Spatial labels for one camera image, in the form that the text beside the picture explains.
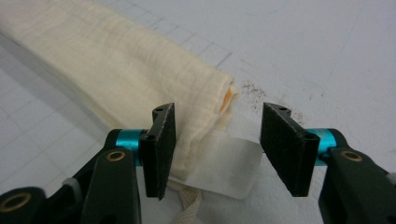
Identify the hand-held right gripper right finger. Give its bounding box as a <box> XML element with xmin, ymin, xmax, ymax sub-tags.
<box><xmin>260</xmin><ymin>102</ymin><xmax>338</xmax><ymax>198</ymax></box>

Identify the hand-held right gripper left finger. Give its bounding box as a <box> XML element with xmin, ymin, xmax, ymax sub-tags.
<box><xmin>115</xmin><ymin>102</ymin><xmax>177</xmax><ymax>200</ymax></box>

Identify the cream fried-egg print cloth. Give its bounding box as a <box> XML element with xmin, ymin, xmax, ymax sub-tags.
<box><xmin>0</xmin><ymin>0</ymin><xmax>264</xmax><ymax>224</ymax></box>

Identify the white grid mat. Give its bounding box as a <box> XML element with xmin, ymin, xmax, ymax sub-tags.
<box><xmin>0</xmin><ymin>0</ymin><xmax>396</xmax><ymax>224</ymax></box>

